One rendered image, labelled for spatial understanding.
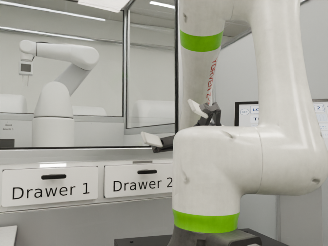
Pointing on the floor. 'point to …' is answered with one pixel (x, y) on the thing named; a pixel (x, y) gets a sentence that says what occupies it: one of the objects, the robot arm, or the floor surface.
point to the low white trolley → (8, 235)
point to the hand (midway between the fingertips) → (169, 122)
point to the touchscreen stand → (300, 219)
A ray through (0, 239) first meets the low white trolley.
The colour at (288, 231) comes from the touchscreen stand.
